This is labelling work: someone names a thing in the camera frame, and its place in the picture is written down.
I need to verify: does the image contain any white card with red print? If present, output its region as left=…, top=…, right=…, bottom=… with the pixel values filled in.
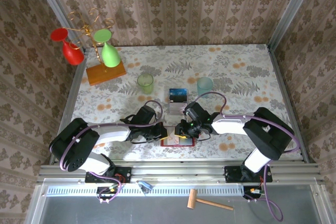
left=165, top=135, right=188, bottom=146

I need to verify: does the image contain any red leather card holder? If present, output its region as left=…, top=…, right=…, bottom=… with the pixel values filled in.
left=160, top=133, right=196, bottom=148

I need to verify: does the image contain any clear acrylic card stand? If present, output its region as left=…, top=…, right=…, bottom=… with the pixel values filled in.
left=167, top=88, right=190, bottom=116

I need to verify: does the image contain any pink plastic card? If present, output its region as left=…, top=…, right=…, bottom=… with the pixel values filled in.
left=169, top=102, right=186, bottom=114

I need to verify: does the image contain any blue translucent plastic cup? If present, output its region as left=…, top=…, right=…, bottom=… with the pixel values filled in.
left=197, top=77, right=214, bottom=96

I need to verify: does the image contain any green translucent plastic cup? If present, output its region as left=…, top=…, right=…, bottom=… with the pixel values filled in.
left=136, top=73, right=154, bottom=94

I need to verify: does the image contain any blue white clip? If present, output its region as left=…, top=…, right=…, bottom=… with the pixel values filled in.
left=136, top=180, right=154, bottom=193

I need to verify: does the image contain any wooden mallet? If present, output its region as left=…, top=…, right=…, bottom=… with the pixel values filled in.
left=186, top=188, right=234, bottom=211

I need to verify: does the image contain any orange wooden rack base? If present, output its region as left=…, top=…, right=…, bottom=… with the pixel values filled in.
left=86, top=60, right=127, bottom=87

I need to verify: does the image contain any grey metal shelf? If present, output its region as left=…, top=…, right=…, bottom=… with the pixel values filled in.
left=26, top=179, right=336, bottom=224

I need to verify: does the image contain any green plastic wine glass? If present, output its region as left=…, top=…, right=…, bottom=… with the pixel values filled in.
left=93, top=29, right=121, bottom=68

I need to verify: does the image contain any red plastic wine glass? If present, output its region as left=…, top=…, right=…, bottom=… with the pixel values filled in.
left=50, top=28, right=85, bottom=66

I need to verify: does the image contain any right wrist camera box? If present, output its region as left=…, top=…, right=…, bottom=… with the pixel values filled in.
left=183, top=101, right=209, bottom=121

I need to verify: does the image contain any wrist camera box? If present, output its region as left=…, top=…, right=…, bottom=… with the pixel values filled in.
left=183, top=101, right=209, bottom=121
left=136, top=105, right=158, bottom=124

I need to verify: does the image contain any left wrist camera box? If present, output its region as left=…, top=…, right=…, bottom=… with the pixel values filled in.
left=136, top=105, right=158, bottom=124

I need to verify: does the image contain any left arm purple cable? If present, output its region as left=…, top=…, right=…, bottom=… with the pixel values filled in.
left=59, top=100, right=164, bottom=205

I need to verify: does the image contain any aluminium table edge rail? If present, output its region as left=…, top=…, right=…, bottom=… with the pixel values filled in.
left=36, top=158, right=326, bottom=184

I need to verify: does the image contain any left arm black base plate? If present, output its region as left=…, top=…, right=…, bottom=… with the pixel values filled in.
left=85, top=166, right=132, bottom=184

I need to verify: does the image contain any perforated metal cable strip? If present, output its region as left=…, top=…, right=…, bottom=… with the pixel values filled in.
left=46, top=185, right=245, bottom=197

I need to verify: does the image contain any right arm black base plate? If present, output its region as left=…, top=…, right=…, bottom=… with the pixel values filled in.
left=224, top=165, right=273, bottom=183

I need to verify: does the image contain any black connector block with wires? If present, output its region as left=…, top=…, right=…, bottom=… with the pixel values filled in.
left=243, top=186, right=266, bottom=200
left=97, top=186, right=120, bottom=200

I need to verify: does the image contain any aluminium table side rail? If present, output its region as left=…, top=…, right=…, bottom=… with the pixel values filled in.
left=49, top=47, right=91, bottom=166
left=266, top=43, right=310, bottom=164

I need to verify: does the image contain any gold wire glass rack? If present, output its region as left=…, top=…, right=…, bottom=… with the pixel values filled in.
left=67, top=8, right=116, bottom=74

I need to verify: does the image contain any aluminium corner post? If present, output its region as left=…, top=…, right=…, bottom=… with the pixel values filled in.
left=267, top=0, right=320, bottom=50
left=29, top=0, right=87, bottom=51

